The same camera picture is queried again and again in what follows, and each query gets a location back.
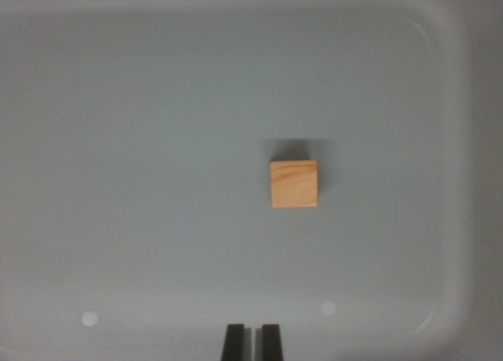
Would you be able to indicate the grey plastic tray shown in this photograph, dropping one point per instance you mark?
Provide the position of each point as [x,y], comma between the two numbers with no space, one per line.
[118,141]

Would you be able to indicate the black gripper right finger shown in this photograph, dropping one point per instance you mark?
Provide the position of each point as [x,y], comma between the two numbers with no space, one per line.
[271,344]

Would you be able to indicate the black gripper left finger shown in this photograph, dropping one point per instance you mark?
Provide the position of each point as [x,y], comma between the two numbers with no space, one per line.
[234,344]

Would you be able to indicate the wooden cube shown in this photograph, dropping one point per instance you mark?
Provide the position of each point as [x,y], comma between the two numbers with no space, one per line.
[293,185]

